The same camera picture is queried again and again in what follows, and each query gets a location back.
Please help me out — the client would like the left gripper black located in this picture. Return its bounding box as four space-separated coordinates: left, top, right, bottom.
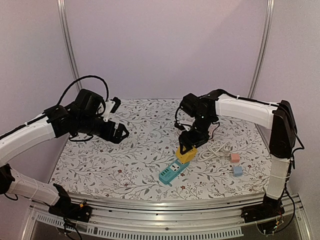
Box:
76 114 129 144

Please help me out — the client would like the yellow cube socket adapter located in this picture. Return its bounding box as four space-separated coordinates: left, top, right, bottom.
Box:
175 146 198 164

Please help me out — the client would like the teal power strip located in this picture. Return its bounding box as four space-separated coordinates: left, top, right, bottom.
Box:
158 159 190 187

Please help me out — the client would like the blue charger cube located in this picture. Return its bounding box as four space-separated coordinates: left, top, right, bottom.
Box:
232 166 243 177

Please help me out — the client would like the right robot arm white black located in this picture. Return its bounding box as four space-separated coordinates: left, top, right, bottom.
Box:
176 89 298 218

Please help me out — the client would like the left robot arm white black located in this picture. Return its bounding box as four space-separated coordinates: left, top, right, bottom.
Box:
0 89 129 217

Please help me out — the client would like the floral table mat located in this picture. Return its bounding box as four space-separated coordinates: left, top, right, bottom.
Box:
50 99 271 201

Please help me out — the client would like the pink charger cube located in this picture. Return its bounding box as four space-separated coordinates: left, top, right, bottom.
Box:
229 153 241 163

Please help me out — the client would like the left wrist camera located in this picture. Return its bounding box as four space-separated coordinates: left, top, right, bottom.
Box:
101 96 121 122

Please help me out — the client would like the white power strip cable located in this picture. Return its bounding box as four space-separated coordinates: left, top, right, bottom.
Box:
194 140 231 162

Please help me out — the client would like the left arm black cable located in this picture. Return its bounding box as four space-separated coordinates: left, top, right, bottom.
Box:
57 74 111 141

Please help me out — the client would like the aluminium front rail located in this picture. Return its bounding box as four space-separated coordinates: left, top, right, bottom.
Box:
22 193 312 240

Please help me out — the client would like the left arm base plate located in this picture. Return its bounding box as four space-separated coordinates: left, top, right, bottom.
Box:
48 199 93 223

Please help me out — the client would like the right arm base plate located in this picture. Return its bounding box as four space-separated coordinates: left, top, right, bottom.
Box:
240 202 285 223

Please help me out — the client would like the left aluminium corner post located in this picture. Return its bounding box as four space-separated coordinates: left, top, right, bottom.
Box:
57 0 79 79

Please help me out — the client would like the aluminium corner post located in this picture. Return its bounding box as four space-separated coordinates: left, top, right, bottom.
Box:
247 0 275 99
57 0 79 79

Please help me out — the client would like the right aluminium corner post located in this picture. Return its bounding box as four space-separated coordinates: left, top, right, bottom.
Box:
247 0 275 99

